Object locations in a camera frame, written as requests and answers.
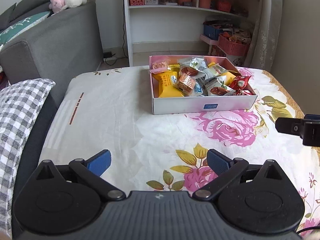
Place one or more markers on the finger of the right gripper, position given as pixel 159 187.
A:
pixel 292 126
pixel 312 117

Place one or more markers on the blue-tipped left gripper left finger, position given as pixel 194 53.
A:
pixel 89 171

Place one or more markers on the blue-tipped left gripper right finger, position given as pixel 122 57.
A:
pixel 228 171

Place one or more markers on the red candy snack packet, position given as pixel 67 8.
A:
pixel 239 82

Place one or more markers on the orange wafer snack packet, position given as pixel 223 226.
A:
pixel 185 84

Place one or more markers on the pink nougat snack packet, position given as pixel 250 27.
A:
pixel 159 67

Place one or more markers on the floral white tablecloth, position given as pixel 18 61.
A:
pixel 111 109

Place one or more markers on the beige patterned curtain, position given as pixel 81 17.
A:
pixel 262 49

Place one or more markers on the orange snack packet rear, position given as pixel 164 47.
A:
pixel 218 70

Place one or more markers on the walnut snack packet lower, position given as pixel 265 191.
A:
pixel 216 87

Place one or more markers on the walnut snack packet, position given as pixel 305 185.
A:
pixel 216 87
pixel 193 66

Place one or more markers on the blue white snack packet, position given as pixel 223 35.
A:
pixel 199 88

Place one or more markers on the white pink snack box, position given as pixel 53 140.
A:
pixel 194 104

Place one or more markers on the checkered grey cushion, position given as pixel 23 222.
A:
pixel 20 106

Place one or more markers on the pink plastic basket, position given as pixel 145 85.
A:
pixel 232 48

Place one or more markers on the walnut snack packet upper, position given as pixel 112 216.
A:
pixel 193 66

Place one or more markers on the yellow cake snack packet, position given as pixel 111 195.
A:
pixel 166 85

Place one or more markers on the blue storage bin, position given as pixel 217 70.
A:
pixel 212 29

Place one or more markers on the grey sofa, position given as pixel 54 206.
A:
pixel 59 48

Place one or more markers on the teal pillow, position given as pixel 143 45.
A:
pixel 21 26

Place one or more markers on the white bookshelf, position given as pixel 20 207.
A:
pixel 161 27

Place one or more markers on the white plush toy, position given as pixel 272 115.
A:
pixel 57 6

